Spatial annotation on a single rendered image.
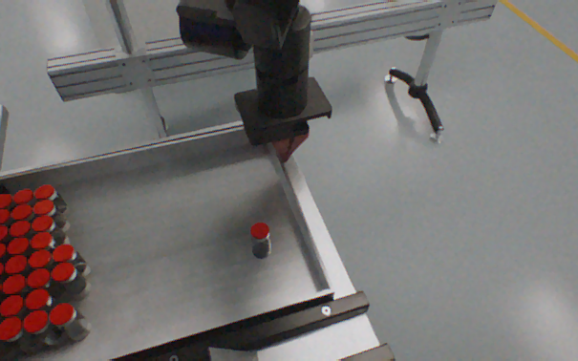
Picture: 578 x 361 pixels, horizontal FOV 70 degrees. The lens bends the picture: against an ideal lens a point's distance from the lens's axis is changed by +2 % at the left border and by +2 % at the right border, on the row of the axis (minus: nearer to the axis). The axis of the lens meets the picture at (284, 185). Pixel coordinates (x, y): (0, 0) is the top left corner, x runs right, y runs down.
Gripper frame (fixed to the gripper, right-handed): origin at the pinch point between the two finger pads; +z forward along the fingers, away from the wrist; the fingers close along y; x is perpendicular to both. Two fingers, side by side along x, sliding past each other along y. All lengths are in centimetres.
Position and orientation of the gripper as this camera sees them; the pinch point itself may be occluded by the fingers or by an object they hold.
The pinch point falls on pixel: (283, 155)
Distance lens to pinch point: 54.1
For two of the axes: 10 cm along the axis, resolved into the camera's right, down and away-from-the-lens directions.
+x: 3.1, 7.5, -5.8
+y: -9.5, 2.5, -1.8
